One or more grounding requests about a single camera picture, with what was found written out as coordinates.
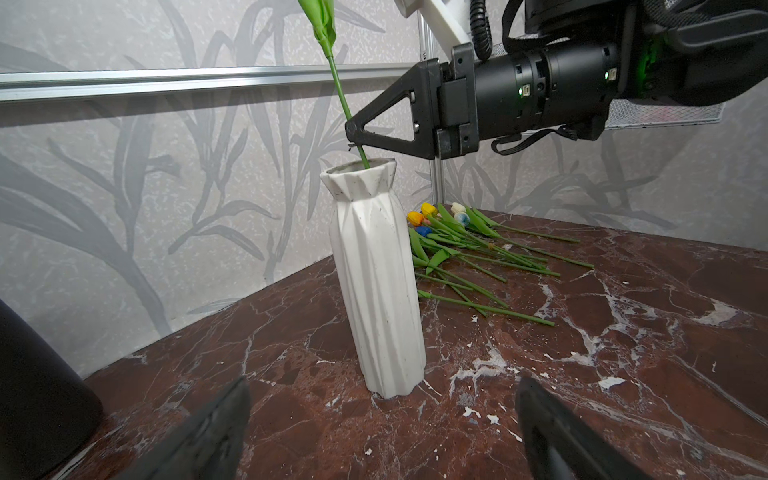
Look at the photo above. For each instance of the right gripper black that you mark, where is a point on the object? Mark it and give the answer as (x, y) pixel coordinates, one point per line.
(511, 100)

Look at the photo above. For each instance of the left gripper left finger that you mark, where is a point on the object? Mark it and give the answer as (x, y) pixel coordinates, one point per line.
(208, 445)

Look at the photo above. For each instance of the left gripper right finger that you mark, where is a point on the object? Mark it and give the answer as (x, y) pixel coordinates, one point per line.
(559, 445)

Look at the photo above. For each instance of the pink tulip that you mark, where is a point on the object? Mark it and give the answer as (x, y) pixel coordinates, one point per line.
(321, 15)

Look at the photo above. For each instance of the white ribbed ceramic vase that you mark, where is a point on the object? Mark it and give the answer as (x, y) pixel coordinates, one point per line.
(372, 252)

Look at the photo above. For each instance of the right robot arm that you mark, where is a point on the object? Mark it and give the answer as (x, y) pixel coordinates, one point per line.
(690, 53)

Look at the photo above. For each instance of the black cone vase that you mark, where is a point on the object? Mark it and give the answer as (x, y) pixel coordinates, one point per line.
(47, 410)

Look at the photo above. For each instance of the orange yellow tulip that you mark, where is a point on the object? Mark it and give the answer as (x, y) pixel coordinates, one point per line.
(415, 218)

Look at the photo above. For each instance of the pale blue white tulip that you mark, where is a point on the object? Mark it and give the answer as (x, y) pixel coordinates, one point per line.
(471, 219)

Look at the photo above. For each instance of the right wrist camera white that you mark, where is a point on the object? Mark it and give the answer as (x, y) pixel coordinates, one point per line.
(448, 20)

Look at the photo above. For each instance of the aluminium frame crossbar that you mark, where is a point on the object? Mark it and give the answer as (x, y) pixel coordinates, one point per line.
(49, 86)

